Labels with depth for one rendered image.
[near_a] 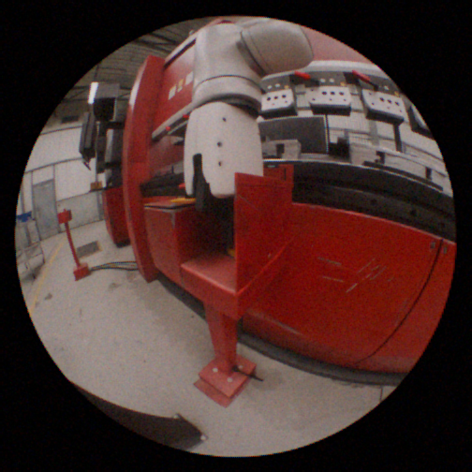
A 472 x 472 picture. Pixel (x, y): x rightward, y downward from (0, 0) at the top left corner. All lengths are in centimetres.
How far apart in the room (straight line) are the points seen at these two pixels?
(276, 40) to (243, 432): 97
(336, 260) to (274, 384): 65
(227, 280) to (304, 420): 79
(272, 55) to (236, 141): 11
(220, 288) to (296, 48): 26
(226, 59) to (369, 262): 45
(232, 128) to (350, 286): 42
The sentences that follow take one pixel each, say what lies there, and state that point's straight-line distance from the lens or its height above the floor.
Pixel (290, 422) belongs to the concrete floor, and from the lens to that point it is 83.
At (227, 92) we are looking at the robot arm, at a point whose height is 90.
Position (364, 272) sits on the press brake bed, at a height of 63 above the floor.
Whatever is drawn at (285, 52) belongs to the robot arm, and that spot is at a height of 95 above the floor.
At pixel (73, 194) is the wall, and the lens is 734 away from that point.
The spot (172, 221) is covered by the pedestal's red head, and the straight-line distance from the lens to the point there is 18.
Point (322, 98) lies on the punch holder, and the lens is 56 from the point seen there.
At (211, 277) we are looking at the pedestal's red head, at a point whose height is 70.
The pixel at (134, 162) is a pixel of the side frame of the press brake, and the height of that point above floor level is 106.
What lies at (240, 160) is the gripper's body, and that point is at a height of 83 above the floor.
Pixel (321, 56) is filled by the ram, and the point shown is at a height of 135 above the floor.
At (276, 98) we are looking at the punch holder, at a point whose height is 115.
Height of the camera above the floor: 80
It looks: 19 degrees down
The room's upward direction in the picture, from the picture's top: straight up
